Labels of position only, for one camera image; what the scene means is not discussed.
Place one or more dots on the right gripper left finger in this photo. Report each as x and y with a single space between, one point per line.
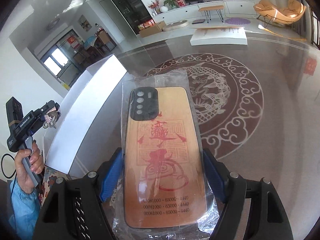
73 209

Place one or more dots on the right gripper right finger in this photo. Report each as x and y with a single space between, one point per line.
267 218

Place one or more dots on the wooden phone case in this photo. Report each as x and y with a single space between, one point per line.
163 192

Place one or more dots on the blue sleeve forearm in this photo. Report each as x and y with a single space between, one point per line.
26 208

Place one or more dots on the floral cushion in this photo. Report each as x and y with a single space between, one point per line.
49 177

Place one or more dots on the white organizer box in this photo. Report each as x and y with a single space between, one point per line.
78 109

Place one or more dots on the dining table with chairs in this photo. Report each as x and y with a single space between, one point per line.
94 48

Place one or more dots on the black display cabinet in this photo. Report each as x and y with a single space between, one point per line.
135 14

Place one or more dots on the cardboard box on floor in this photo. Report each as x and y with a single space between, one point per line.
156 28

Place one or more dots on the red flower vase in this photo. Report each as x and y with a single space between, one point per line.
154 5

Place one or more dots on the white flat box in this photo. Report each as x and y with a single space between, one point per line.
219 35

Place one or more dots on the green potted plant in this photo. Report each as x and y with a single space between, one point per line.
172 3

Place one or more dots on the purple round mat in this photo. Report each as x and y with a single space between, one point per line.
237 21

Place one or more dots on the orange lounge chair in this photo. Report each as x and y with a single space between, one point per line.
271 14

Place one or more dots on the wooden bench hairpin legs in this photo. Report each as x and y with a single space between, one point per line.
207 12

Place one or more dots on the white tv cabinet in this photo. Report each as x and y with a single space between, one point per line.
233 8

